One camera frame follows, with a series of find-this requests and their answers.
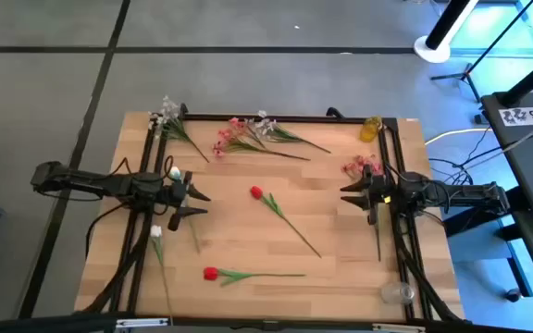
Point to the pink blossom spray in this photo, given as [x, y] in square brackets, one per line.
[356, 165]
[243, 145]

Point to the red artificial tulip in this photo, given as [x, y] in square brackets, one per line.
[256, 192]

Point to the white blossom spray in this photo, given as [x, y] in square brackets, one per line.
[289, 136]
[176, 131]

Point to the black aluminium table frame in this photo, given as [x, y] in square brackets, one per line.
[317, 119]

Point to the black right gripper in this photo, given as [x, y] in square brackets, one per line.
[380, 192]

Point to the black gantry bar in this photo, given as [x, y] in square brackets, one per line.
[40, 324]

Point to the yellow glass vase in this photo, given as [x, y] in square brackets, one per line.
[369, 131]

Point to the white printed label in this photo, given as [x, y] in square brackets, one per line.
[521, 115]

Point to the black tripod stand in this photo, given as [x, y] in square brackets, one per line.
[467, 70]

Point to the white round pillar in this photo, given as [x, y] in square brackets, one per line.
[433, 53]

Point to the clear glass vase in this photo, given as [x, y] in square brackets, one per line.
[398, 293]

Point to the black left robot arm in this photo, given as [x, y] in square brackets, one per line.
[109, 182]

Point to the black gantry post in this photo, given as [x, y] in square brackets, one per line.
[530, 81]

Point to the black castor wheel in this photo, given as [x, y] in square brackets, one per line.
[512, 294]

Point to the green stem with leaf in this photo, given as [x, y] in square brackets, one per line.
[210, 273]

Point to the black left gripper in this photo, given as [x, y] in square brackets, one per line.
[177, 194]

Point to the silver metal bracket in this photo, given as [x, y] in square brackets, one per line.
[398, 328]
[141, 323]

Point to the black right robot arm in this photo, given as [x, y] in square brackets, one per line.
[461, 192]

